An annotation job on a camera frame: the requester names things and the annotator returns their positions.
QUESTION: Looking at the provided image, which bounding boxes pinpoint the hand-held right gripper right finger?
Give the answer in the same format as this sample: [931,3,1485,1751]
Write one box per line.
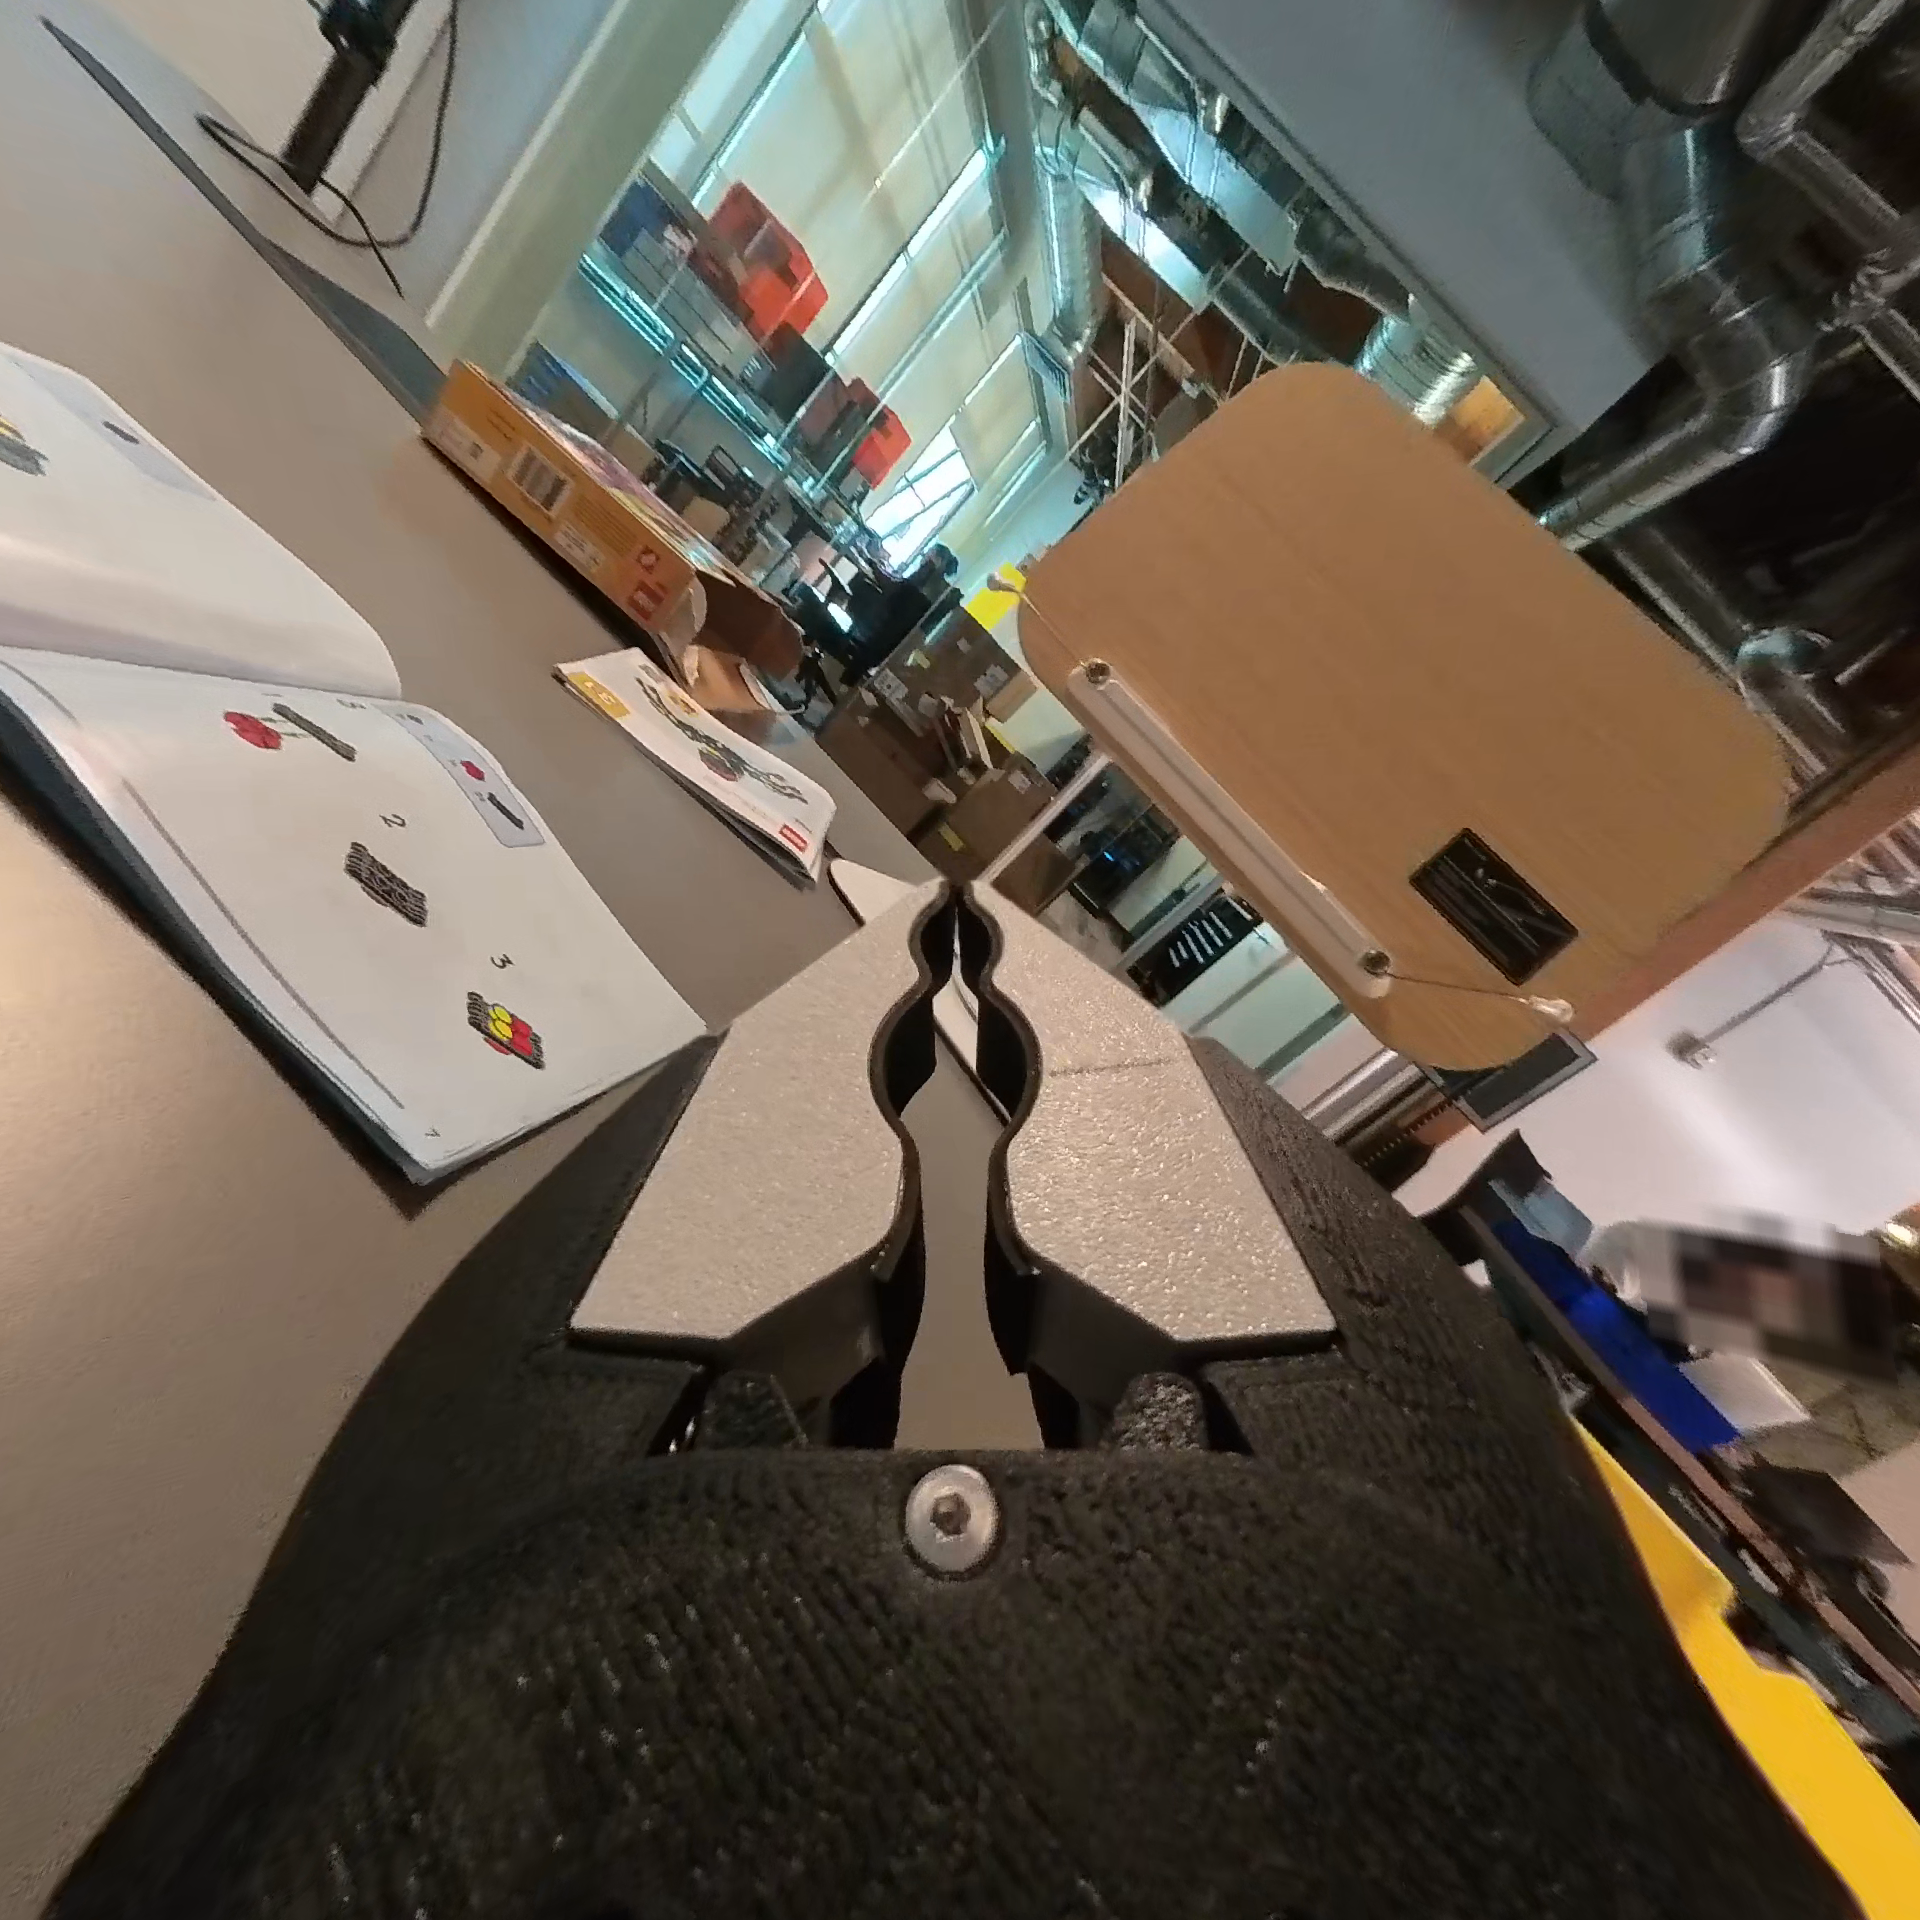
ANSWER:
[957,881,1340,1448]

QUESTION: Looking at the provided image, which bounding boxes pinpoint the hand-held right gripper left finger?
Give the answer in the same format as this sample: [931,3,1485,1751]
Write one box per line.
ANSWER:
[567,879,963,1448]

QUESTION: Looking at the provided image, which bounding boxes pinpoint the instruction booklet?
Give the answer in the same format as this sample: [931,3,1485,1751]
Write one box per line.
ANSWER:
[0,342,711,1186]

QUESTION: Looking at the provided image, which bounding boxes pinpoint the yellow plastic bin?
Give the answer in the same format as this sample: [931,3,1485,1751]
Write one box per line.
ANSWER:
[1574,1417,1920,1920]

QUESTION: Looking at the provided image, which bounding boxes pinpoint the colourful printed leaflet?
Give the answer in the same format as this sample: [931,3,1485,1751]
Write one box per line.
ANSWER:
[551,646,836,887]

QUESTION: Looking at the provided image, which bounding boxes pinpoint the pile of cardboard boxes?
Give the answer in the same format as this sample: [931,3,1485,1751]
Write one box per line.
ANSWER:
[815,630,1082,903]

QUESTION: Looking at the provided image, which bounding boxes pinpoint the black office chair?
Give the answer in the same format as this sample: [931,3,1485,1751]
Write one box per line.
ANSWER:
[787,546,963,693]

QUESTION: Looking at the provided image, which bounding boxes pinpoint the wooden book stand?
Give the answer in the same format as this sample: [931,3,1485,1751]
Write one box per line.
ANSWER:
[829,359,1795,1120]

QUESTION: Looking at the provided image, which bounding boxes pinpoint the yellow cardboard toy box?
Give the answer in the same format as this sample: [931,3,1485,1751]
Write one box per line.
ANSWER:
[420,359,805,706]

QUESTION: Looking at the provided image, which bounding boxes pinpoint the metal shelf with orange boxes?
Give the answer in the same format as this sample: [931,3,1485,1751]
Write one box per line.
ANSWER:
[517,181,916,600]

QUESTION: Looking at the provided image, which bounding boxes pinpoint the silver ventilation ducts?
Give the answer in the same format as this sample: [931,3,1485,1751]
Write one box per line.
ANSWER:
[1019,0,1920,782]

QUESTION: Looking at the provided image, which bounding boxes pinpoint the black light stand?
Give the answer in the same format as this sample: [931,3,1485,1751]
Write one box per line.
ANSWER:
[195,0,459,295]

